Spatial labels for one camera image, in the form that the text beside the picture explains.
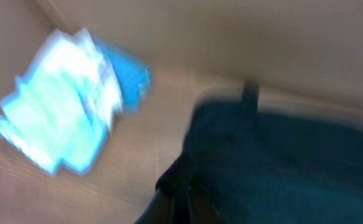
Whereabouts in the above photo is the light blue printed t-shirt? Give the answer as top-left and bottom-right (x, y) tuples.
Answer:
(0, 44), (110, 175)

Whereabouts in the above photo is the beige folded shirt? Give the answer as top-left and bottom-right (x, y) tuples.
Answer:
(44, 28), (123, 127)

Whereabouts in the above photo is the black t-shirt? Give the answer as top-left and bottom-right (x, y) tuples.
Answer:
(156, 85), (363, 223)

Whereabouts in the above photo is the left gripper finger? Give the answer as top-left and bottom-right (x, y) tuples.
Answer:
(134, 189), (174, 224)

